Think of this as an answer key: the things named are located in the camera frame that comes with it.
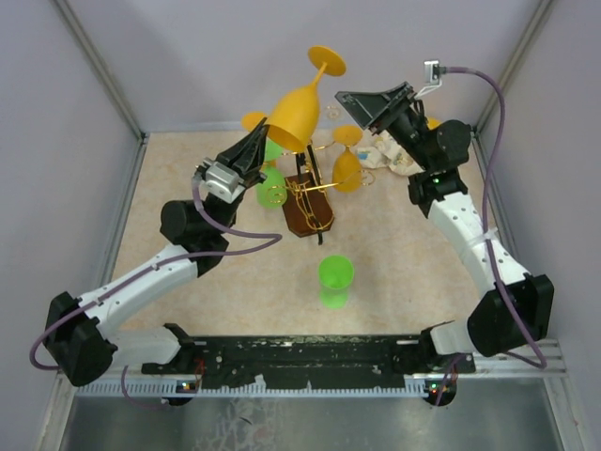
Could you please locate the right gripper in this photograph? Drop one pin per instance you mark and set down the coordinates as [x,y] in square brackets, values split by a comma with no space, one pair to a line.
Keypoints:
[366,108]

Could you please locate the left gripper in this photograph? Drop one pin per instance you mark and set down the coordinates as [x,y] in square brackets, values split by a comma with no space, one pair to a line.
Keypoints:
[247,156]

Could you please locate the yellow plastic goblet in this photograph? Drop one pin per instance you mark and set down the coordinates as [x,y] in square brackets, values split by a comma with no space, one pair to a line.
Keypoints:
[251,120]

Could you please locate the green goblet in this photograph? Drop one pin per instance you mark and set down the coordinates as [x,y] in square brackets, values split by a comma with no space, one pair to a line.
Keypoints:
[271,193]
[335,274]

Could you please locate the clear wine glass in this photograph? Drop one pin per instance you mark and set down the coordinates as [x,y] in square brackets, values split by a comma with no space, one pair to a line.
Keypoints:
[332,113]

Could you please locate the green goblet front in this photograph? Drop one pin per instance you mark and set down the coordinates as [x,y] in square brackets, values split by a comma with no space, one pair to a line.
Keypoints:
[335,274]

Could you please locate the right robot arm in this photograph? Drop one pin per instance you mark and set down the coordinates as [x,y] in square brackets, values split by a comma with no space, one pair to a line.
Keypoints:
[515,305]

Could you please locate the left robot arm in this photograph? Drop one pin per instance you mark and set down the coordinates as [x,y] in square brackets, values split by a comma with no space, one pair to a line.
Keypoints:
[84,335]

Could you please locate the yellow floral cloth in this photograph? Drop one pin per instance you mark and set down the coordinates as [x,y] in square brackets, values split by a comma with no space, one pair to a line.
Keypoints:
[377,151]

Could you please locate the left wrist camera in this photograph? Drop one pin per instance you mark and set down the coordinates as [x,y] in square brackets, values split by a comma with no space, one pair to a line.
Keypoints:
[219,180]

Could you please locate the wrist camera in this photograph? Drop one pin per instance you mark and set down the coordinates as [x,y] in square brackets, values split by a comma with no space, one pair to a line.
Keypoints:
[219,180]
[433,73]

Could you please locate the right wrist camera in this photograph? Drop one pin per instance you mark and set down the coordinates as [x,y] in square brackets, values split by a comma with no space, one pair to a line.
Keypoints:
[433,73]

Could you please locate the gold wire wine glass rack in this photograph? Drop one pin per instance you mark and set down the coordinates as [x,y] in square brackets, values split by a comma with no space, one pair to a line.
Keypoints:
[308,210]

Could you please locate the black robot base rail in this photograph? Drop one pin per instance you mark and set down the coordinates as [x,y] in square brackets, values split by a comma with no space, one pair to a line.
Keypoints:
[301,361]

